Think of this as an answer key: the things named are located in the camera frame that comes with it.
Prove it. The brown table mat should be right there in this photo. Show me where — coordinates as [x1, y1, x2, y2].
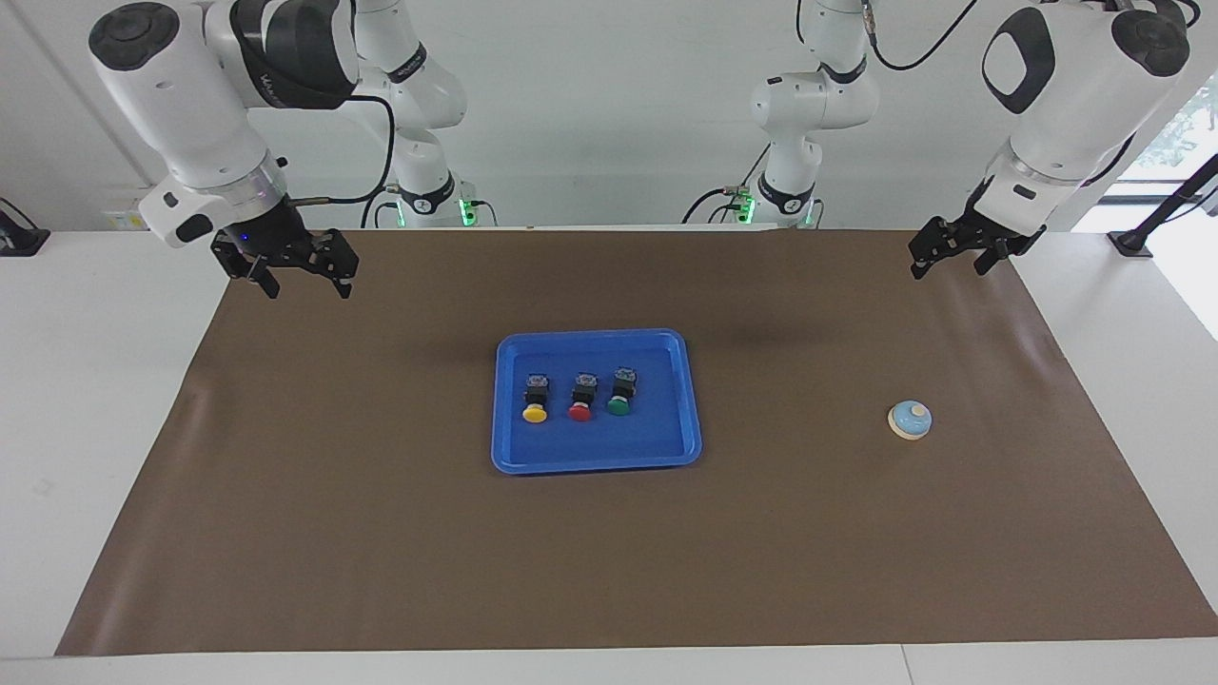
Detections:
[55, 226, 1218, 657]

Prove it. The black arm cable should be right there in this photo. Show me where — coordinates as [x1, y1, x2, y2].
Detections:
[285, 93, 396, 206]
[861, 0, 981, 73]

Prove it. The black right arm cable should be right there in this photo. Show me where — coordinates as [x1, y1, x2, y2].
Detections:
[285, 93, 396, 206]

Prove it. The black table clamp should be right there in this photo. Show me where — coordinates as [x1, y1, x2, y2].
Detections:
[0, 197, 50, 256]

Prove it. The black stand with pole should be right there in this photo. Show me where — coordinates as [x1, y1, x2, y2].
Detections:
[1109, 152, 1218, 258]

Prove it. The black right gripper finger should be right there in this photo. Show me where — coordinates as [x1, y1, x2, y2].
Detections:
[306, 228, 360, 300]
[211, 238, 281, 301]

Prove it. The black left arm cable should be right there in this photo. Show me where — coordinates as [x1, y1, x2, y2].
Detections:
[861, 0, 981, 73]

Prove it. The light blue desk bell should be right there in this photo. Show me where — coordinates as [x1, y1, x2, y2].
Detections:
[888, 400, 933, 440]

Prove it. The black base cable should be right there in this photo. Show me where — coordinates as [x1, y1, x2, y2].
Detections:
[360, 184, 405, 229]
[682, 143, 772, 226]

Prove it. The blue plastic tray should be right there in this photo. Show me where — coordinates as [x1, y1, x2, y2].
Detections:
[490, 328, 703, 476]

